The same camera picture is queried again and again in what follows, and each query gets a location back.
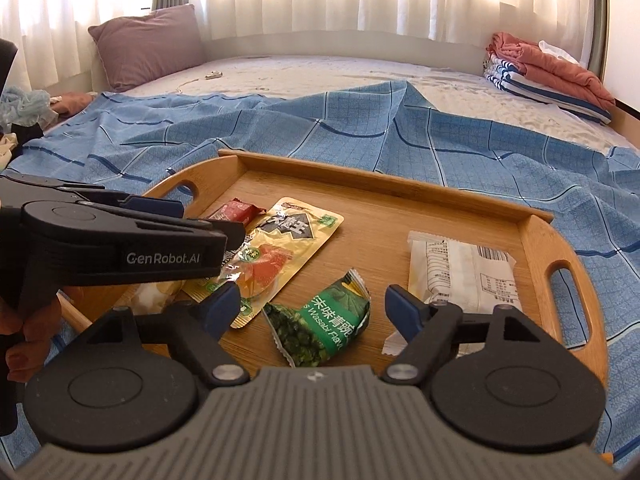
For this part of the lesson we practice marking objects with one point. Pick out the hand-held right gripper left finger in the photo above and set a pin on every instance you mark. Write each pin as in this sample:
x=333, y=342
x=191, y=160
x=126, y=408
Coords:
x=225, y=310

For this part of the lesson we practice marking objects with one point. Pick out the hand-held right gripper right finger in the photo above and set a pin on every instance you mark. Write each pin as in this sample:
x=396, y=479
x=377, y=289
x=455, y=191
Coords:
x=400, y=310

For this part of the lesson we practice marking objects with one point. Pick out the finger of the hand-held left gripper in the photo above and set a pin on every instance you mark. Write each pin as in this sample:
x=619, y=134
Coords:
x=155, y=206
x=230, y=237

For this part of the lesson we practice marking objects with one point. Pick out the dark red snack packet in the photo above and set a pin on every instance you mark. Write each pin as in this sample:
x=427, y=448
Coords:
x=235, y=211

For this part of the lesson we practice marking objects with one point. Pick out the green and yellow snack packet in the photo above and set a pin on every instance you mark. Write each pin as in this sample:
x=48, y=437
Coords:
x=295, y=240

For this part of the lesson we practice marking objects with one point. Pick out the white bread packet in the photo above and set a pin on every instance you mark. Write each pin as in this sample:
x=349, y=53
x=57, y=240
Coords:
x=450, y=265

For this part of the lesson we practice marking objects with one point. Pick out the green pea snack packet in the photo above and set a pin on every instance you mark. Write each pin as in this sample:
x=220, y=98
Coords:
x=320, y=330

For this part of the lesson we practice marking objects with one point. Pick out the wooden tray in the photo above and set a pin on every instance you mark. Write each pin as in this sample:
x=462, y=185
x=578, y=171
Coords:
x=360, y=230

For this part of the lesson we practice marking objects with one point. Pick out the person's left hand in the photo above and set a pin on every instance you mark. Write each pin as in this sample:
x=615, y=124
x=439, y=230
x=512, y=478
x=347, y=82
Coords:
x=42, y=330

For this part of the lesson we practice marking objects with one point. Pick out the dark pink cloth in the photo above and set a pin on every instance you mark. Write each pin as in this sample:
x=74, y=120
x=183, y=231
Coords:
x=75, y=102

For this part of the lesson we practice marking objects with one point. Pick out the black cloth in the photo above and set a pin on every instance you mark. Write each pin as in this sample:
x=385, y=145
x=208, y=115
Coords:
x=27, y=135

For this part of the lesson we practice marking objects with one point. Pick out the small metal object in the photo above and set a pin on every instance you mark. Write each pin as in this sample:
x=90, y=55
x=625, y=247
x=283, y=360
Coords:
x=213, y=75

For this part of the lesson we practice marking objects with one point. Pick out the blue checked bedsheet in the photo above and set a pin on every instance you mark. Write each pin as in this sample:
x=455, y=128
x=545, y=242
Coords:
x=350, y=130

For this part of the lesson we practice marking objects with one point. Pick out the purple pillow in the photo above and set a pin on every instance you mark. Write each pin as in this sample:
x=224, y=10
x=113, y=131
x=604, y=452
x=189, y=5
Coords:
x=150, y=45

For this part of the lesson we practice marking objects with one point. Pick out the light blue mesh cloth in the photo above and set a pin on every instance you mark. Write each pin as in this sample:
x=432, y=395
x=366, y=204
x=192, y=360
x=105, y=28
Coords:
x=27, y=102

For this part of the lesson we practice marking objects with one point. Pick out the cream patterned mattress sheet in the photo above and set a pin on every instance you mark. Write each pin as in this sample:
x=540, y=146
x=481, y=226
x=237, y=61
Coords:
x=325, y=72

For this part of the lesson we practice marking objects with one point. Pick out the black object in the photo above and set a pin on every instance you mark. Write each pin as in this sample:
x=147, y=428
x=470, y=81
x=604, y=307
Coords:
x=7, y=70

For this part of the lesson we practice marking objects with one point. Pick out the folded blue striped blanket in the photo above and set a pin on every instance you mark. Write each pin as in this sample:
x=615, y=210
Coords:
x=510, y=77

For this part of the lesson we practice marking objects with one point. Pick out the folded orange and striped blankets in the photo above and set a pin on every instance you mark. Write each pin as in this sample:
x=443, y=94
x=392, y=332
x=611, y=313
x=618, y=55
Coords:
x=560, y=77

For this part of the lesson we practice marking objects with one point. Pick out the white folded cloth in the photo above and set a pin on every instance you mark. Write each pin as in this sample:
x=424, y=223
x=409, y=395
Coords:
x=555, y=50

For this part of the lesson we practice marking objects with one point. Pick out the white wardrobe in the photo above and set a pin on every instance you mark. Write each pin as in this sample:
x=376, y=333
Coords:
x=625, y=35

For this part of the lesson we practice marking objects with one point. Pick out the wooden bed frame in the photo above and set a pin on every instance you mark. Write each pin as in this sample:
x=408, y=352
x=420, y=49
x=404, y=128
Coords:
x=627, y=125

